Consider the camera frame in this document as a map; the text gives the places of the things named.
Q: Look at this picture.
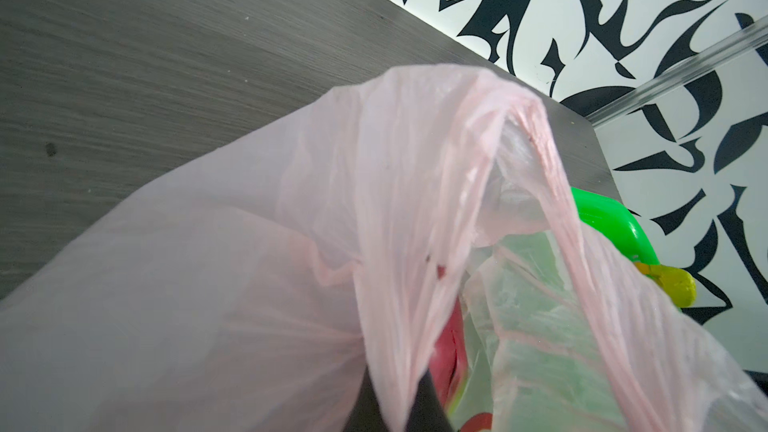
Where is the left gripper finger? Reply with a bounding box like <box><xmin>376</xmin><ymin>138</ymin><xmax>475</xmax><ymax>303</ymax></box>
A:
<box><xmin>343</xmin><ymin>369</ymin><xmax>453</xmax><ymax>432</ymax></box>

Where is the red dragon fruit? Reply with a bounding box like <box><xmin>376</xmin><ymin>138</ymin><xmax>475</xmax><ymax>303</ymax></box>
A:
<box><xmin>429</xmin><ymin>298</ymin><xmax>469</xmax><ymax>411</ymax></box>

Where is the pink knotted plastic bag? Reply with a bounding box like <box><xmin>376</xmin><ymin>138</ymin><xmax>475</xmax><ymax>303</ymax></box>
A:
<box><xmin>1</xmin><ymin>65</ymin><xmax>767</xmax><ymax>431</ymax></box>

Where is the green plastic basket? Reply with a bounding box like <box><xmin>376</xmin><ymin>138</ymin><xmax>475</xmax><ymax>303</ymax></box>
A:
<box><xmin>571</xmin><ymin>187</ymin><xmax>659</xmax><ymax>265</ymax></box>

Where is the yellow banana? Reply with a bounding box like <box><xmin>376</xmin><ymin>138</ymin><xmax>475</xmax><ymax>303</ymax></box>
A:
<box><xmin>634</xmin><ymin>262</ymin><xmax>697</xmax><ymax>309</ymax></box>

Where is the aluminium frame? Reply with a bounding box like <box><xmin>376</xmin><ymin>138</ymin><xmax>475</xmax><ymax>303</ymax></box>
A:
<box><xmin>586</xmin><ymin>17</ymin><xmax>768</xmax><ymax>128</ymax></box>

